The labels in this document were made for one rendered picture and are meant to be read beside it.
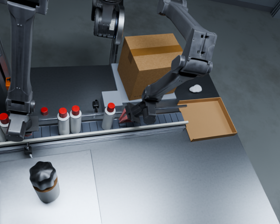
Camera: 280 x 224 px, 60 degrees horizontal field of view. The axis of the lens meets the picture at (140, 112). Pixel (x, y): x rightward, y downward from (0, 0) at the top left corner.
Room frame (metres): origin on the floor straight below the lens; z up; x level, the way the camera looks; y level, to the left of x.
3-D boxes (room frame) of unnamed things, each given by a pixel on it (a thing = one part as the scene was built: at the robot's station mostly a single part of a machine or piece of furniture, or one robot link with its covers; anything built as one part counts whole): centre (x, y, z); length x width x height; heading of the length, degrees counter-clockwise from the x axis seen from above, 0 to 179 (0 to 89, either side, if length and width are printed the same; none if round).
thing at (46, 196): (0.19, 0.22, 1.03); 0.09 x 0.09 x 0.30
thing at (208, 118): (0.94, -0.39, 0.85); 0.30 x 0.26 x 0.04; 124
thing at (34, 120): (0.34, 0.39, 1.12); 0.10 x 0.07 x 0.07; 123
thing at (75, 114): (0.51, 0.26, 0.98); 0.05 x 0.05 x 0.20
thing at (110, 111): (0.60, 0.13, 0.98); 0.05 x 0.05 x 0.20
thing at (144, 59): (1.01, 0.05, 0.99); 0.30 x 0.24 x 0.27; 130
